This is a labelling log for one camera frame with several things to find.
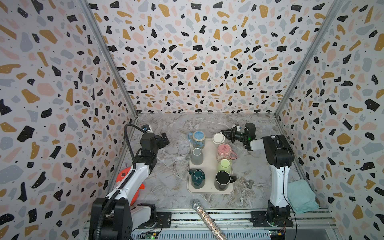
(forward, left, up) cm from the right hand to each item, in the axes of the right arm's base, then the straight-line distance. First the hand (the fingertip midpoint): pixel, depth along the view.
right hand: (222, 131), depth 98 cm
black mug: (-32, +1, -1) cm, 32 cm away
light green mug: (-22, 0, -2) cm, 23 cm away
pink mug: (-16, 0, +1) cm, 16 cm away
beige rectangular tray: (-20, +8, -10) cm, 24 cm away
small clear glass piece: (-30, -15, -9) cm, 35 cm away
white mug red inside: (-4, +2, -2) cm, 5 cm away
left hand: (-11, +37, +9) cm, 40 cm away
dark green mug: (-32, +15, +1) cm, 35 cm away
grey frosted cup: (-18, +16, -3) cm, 24 cm away
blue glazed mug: (-7, +15, +2) cm, 17 cm away
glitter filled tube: (-49, +9, -6) cm, 50 cm away
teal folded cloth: (-37, -42, -11) cm, 57 cm away
